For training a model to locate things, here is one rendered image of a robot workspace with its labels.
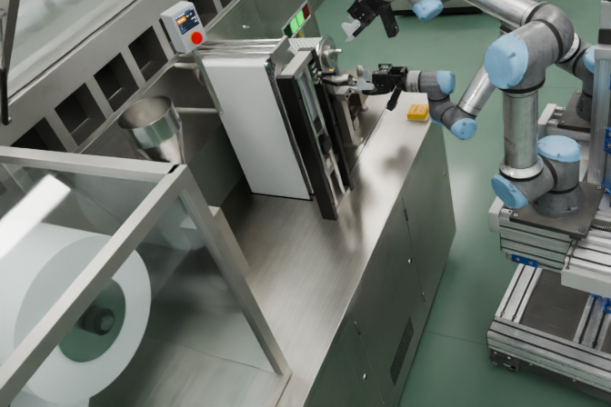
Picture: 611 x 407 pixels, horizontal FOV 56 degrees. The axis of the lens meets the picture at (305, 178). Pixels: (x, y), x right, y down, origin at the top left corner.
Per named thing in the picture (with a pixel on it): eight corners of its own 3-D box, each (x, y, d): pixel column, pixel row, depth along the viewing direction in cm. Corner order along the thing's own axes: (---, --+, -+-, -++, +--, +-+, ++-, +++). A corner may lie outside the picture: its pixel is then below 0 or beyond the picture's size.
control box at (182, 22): (191, 54, 137) (175, 16, 131) (175, 51, 141) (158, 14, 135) (212, 40, 140) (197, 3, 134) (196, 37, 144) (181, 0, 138)
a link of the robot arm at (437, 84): (451, 100, 189) (448, 78, 184) (419, 100, 194) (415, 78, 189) (457, 87, 194) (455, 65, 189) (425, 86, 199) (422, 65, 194)
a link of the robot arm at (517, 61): (557, 196, 165) (565, 26, 131) (516, 221, 162) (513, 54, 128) (526, 175, 174) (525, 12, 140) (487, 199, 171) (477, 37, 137)
